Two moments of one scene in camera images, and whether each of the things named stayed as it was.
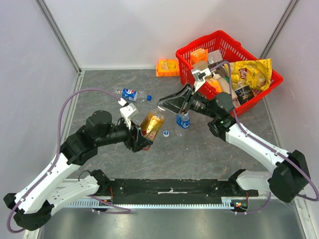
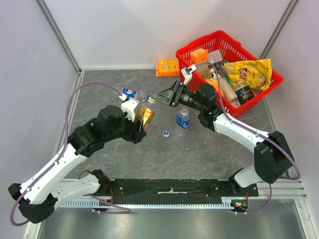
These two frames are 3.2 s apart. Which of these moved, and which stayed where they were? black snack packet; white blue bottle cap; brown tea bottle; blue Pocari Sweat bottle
Moved: brown tea bottle
Stayed: white blue bottle cap; black snack packet; blue Pocari Sweat bottle
